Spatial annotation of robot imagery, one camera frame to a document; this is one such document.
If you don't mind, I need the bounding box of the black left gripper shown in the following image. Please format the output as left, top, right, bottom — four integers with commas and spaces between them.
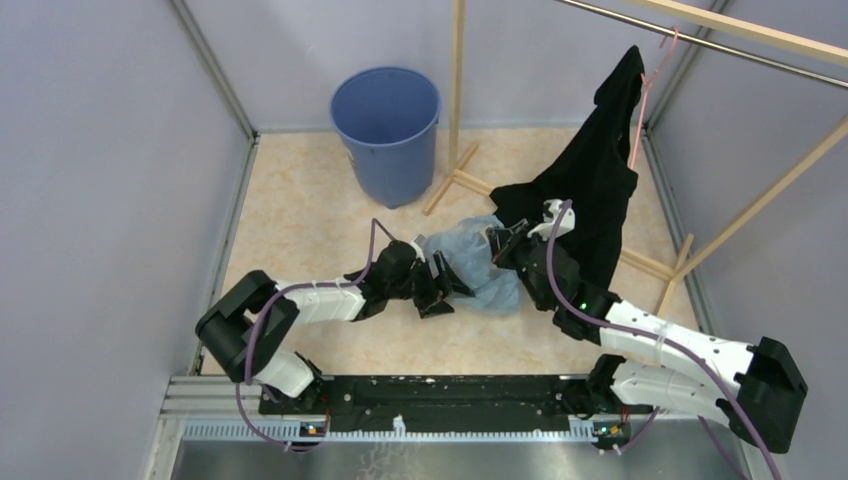
387, 250, 474, 318

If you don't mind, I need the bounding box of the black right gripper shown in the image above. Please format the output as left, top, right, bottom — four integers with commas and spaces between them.
486, 219, 553, 312

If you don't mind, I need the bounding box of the light blue trash bag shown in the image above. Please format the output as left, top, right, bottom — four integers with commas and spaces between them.
422, 215, 522, 315

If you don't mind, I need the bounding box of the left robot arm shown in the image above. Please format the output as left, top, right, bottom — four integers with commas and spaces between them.
195, 240, 474, 414

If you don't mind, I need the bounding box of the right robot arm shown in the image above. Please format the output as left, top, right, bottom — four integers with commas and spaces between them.
484, 222, 808, 454

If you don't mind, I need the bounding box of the blue plastic trash bin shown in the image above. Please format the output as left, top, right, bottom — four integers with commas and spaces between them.
329, 66, 441, 209

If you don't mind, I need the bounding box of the black hanging garment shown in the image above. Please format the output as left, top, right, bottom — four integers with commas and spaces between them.
489, 45, 645, 289

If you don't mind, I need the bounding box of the pink clothes hanger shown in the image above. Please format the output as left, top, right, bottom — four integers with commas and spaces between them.
627, 26, 680, 171

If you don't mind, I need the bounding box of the metal hanging rod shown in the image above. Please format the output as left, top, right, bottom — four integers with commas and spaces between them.
558, 0, 847, 90

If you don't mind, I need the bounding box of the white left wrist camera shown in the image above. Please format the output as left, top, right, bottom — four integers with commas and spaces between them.
409, 234, 429, 263

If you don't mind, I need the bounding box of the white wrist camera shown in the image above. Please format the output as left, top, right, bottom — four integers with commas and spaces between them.
409, 234, 429, 263
527, 199, 576, 240

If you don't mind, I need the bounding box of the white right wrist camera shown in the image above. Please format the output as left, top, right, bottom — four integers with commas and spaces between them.
527, 199, 576, 240

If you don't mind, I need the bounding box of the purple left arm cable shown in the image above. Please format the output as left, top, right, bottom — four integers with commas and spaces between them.
236, 218, 399, 454

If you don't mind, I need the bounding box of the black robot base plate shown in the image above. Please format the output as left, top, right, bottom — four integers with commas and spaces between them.
259, 374, 625, 433

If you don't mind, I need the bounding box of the white slotted cable duct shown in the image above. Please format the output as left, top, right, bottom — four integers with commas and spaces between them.
182, 416, 597, 443

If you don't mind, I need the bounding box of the wooden clothes rack frame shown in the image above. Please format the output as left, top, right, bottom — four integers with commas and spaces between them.
460, 1, 847, 340

